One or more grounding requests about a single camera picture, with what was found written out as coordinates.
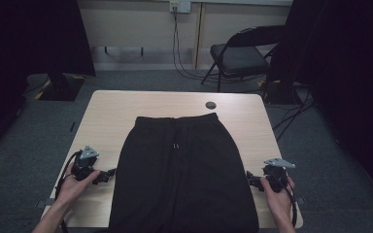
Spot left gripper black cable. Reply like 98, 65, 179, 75
53, 150, 84, 233

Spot person's right hand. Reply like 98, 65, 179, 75
260, 176, 296, 221

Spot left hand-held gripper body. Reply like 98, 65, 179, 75
71, 145, 101, 183

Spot tall black curtain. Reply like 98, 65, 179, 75
268, 0, 373, 208

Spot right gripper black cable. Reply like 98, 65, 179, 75
281, 181, 299, 227

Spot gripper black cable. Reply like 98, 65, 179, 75
281, 181, 299, 227
53, 150, 84, 233

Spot person's left hand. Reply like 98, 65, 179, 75
56, 162, 101, 208

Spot black folding chair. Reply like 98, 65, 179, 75
201, 25, 288, 93

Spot black floor cables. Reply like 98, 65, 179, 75
271, 90, 317, 142

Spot white wall socket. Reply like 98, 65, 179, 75
169, 0, 192, 14

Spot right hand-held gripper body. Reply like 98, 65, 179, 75
262, 157, 296, 193

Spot black pants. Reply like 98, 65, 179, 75
108, 112, 260, 233

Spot black wall socket cable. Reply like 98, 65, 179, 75
172, 11, 221, 82

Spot wide black curtain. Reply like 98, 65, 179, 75
0, 0, 96, 163

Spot black stand base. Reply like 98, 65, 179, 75
260, 79, 302, 105
38, 72, 85, 102

